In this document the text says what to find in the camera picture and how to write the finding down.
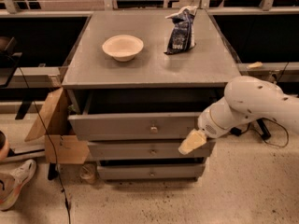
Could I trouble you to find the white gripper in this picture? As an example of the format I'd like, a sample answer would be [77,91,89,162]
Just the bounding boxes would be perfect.
[178,105,233,155]

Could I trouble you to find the grey top drawer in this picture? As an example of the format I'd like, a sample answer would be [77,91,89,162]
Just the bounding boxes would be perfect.
[69,89,206,141]

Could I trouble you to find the grey drawer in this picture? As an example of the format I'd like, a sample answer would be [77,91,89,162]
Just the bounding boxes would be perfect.
[97,163,206,180]
[88,140,215,161]
[69,89,206,141]

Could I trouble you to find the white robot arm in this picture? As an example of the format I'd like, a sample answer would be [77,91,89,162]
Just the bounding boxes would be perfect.
[178,76,299,155]

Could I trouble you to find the grey bottom drawer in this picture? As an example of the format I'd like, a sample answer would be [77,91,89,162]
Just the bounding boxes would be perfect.
[97,163,206,180]

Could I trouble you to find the grey drawer cabinet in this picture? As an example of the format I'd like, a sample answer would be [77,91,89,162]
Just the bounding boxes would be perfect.
[61,8,246,182]

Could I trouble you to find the grey middle drawer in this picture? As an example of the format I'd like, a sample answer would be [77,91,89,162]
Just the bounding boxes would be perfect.
[88,140,215,161]

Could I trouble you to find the small yellow foam scrap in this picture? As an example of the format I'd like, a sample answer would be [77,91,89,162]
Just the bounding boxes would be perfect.
[247,62,263,69]

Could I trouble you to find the blue white chip bag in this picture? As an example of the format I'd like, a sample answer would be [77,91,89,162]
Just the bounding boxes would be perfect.
[165,6,197,55]

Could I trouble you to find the clear plastic cup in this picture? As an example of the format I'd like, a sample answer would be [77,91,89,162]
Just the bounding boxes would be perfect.
[79,163,96,184]

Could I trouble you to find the white bowl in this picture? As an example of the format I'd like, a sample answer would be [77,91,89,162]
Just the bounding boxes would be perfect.
[102,35,144,62]

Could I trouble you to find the green item in box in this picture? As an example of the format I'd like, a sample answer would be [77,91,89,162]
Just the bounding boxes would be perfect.
[67,105,77,114]

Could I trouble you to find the cardboard box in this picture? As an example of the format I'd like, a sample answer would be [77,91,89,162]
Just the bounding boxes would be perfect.
[25,88,90,164]

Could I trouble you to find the white sneaker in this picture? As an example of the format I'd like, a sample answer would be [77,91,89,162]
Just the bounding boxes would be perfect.
[0,159,36,211]

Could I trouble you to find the black power cable right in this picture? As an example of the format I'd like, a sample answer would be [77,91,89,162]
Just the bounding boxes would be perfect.
[228,63,290,148]

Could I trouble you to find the black floor cable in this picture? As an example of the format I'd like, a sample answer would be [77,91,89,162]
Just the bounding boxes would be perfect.
[17,65,72,224]

